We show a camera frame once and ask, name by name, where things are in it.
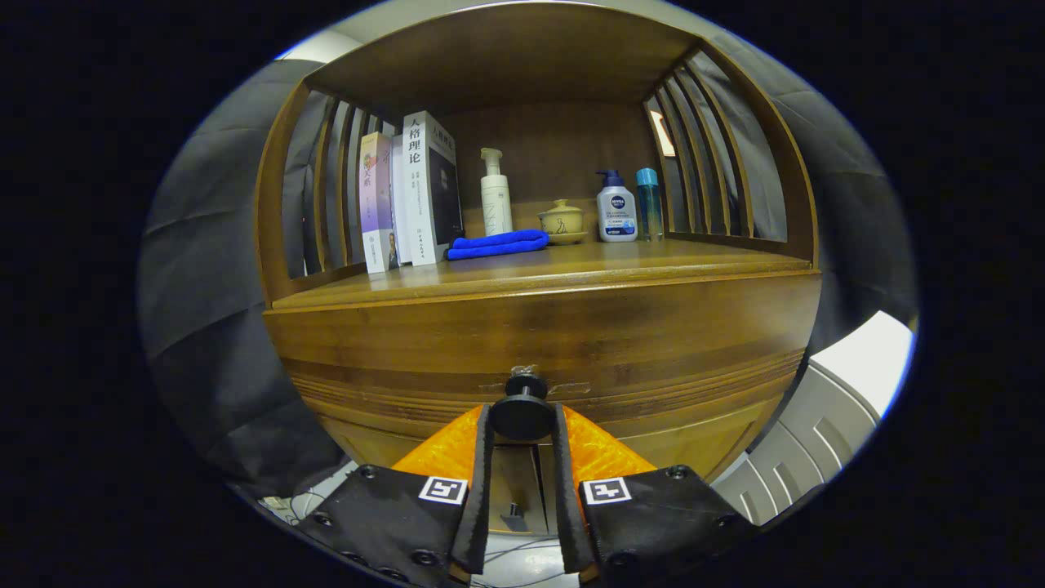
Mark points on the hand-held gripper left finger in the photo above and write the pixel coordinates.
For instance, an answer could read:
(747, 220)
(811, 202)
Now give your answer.
(482, 490)

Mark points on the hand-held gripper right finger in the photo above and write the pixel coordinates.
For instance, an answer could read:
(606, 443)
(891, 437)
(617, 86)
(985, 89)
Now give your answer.
(563, 490)

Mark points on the wooden drawer with black knob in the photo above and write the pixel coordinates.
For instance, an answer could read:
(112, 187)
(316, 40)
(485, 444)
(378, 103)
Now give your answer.
(490, 335)

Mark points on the wooden countertop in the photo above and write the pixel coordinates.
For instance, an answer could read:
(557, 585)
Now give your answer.
(571, 265)

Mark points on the white side cabinet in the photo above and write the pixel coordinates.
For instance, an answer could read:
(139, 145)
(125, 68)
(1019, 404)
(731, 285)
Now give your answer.
(816, 425)

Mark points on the wooden cabinet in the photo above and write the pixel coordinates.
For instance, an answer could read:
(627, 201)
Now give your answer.
(506, 57)

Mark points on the blue folded cloth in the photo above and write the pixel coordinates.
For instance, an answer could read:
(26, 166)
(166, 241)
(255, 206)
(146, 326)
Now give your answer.
(498, 243)

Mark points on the yellow lidded teacup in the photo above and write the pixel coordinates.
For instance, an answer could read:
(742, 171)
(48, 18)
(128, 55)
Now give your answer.
(562, 222)

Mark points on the white blue pump bottle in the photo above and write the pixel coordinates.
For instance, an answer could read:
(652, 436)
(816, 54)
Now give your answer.
(616, 214)

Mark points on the tall white pump bottle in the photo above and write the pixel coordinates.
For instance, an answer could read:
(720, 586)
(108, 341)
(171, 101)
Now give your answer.
(495, 204)

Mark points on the teal bottle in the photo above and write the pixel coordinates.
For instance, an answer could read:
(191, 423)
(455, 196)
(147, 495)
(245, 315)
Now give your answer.
(650, 208)

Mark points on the thin white book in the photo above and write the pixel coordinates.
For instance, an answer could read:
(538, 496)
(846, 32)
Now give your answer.
(400, 204)

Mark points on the thick white book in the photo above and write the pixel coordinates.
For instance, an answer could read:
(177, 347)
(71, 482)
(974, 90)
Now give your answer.
(420, 196)

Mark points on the purple book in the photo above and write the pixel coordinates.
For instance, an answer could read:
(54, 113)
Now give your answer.
(377, 204)

